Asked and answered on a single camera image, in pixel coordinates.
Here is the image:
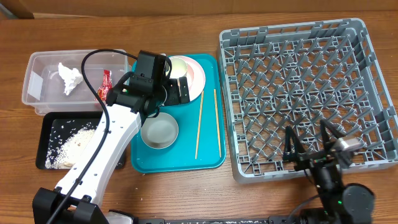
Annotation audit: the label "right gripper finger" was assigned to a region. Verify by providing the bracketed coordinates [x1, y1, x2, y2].
[282, 126, 306, 162]
[320, 119, 345, 146]

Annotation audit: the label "wooden chopstick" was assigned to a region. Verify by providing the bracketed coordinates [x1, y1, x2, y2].
[195, 90, 204, 159]
[213, 89, 222, 158]

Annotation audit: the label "white bowl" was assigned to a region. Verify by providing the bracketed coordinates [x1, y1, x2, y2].
[141, 112, 179, 149]

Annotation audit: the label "red snack wrapper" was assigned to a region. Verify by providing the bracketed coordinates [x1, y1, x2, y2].
[97, 70, 113, 101]

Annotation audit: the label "rice grains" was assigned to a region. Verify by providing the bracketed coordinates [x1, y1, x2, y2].
[45, 118, 98, 169]

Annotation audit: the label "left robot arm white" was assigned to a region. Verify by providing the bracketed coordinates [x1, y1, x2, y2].
[32, 50, 176, 223]

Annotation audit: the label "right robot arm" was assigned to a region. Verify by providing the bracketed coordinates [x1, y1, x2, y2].
[282, 119, 375, 223]

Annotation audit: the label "grey dishwasher rack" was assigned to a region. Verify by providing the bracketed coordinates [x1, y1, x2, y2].
[217, 18, 397, 184]

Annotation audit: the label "large pink plate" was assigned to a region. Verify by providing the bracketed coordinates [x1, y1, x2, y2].
[173, 55, 206, 101]

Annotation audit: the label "pale green cup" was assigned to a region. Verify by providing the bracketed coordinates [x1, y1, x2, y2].
[170, 57, 188, 78]

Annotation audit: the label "teal serving tray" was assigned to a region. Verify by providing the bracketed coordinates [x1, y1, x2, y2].
[131, 54, 226, 174]

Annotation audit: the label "crumpled white tissue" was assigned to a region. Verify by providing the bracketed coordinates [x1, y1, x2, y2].
[58, 62, 83, 96]

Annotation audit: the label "clear plastic bin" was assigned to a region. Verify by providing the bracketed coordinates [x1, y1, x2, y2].
[22, 50, 131, 115]

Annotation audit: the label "black tray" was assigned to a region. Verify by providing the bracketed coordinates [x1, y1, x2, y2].
[35, 111, 127, 170]

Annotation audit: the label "white label sticker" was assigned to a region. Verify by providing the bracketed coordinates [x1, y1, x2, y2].
[27, 71, 43, 100]

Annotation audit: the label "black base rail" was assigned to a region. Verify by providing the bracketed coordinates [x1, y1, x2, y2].
[133, 216, 300, 224]

